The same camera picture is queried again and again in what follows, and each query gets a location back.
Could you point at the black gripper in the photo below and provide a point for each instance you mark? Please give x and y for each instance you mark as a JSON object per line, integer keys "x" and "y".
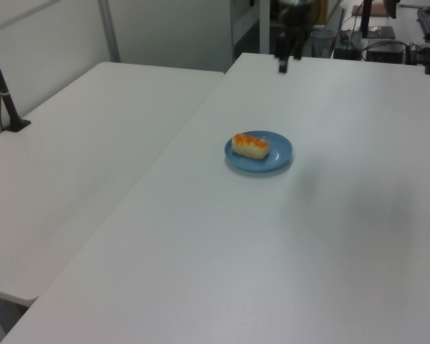
{"x": 295, "y": 18}

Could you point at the orange glazed bread roll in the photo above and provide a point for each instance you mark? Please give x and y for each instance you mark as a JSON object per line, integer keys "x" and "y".
{"x": 250, "y": 147}

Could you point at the blue plate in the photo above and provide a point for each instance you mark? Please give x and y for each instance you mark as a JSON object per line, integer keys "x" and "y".
{"x": 280, "y": 157}

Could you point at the mesh waste bin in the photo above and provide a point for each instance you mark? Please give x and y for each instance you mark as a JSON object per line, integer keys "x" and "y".
{"x": 323, "y": 43}

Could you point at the white pillar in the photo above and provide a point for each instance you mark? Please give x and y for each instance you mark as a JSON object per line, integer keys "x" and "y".
{"x": 264, "y": 25}

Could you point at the small black box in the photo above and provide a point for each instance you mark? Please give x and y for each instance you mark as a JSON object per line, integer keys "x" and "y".
{"x": 345, "y": 53}

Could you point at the black stand pole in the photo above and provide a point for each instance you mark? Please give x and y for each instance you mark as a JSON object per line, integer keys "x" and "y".
{"x": 366, "y": 18}

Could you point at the dark flat tray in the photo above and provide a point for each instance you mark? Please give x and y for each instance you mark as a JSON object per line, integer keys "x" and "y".
{"x": 381, "y": 32}

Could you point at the black electronics box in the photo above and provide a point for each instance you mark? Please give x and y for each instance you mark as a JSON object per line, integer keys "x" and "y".
{"x": 385, "y": 52}

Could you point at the brown board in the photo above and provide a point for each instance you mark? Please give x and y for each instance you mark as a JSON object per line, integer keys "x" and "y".
{"x": 376, "y": 8}

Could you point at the white side table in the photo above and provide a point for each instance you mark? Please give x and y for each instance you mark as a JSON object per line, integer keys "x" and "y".
{"x": 75, "y": 161}

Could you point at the grey partition post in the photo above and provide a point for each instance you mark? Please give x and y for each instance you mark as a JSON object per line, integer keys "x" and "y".
{"x": 109, "y": 32}

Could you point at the black camera pole with base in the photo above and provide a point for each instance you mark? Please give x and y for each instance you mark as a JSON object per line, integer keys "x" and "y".
{"x": 1, "y": 86}

